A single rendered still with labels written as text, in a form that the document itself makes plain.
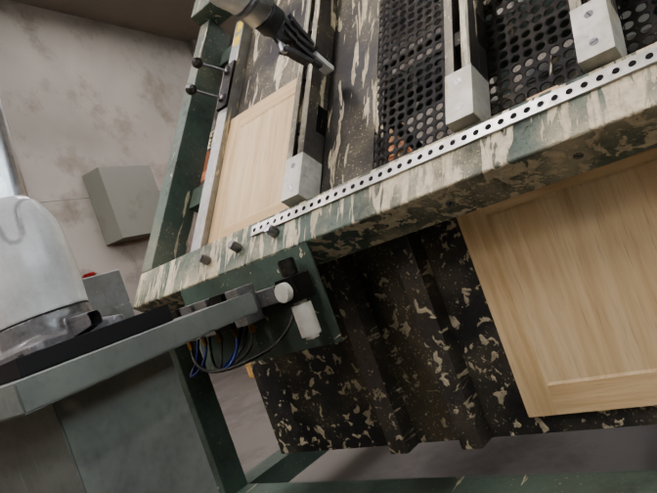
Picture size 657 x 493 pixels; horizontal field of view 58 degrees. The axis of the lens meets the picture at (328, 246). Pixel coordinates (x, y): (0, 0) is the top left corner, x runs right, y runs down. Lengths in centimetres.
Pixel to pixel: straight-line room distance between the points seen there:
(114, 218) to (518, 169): 559
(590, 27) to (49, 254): 98
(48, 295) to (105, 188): 544
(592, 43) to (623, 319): 57
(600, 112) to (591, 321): 50
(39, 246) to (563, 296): 104
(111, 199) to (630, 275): 567
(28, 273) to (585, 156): 94
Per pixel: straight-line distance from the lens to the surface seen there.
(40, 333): 107
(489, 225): 140
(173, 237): 201
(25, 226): 111
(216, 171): 188
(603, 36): 114
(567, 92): 112
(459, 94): 123
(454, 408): 155
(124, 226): 647
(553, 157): 111
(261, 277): 149
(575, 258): 136
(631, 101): 106
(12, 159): 138
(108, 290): 177
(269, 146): 175
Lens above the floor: 77
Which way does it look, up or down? 1 degrees up
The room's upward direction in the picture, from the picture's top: 20 degrees counter-clockwise
